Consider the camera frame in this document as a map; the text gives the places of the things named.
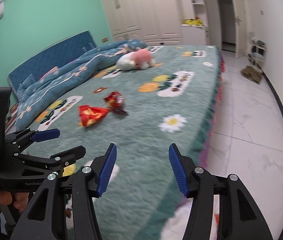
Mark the white wardrobe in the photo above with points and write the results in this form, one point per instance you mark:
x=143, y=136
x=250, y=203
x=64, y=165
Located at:
x=157, y=22

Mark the red gold fabric pouch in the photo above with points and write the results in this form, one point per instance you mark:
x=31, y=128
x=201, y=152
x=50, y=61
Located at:
x=91, y=115

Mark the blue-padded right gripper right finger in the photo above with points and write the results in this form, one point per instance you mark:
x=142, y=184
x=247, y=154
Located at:
x=179, y=172

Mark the blue floral quilt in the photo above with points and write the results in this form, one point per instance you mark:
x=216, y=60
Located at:
x=35, y=96

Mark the white door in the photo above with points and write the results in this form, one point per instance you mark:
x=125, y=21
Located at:
x=240, y=28

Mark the red snack wrapper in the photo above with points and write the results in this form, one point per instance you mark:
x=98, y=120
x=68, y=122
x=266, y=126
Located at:
x=115, y=102

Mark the white nightstand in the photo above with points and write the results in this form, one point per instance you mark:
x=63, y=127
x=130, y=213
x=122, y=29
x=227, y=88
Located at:
x=11, y=117

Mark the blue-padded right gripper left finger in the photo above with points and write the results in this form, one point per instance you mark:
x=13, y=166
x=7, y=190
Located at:
x=107, y=165

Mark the person's left hand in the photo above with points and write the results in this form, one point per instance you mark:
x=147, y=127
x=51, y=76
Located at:
x=19, y=200

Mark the yellow item on shelf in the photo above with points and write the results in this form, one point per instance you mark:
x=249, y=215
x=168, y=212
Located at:
x=197, y=22

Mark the pink white plush toy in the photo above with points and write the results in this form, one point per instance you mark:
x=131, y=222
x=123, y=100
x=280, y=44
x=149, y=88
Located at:
x=140, y=59

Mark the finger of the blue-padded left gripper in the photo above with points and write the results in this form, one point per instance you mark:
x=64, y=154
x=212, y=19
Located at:
x=40, y=136

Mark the white shoe rack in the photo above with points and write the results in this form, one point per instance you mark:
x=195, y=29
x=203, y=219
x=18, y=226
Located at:
x=257, y=53

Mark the blue quilted headboard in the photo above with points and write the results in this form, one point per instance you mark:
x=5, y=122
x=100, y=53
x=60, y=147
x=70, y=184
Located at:
x=56, y=55

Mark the brown door mat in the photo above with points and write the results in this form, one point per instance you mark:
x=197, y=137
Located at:
x=252, y=74

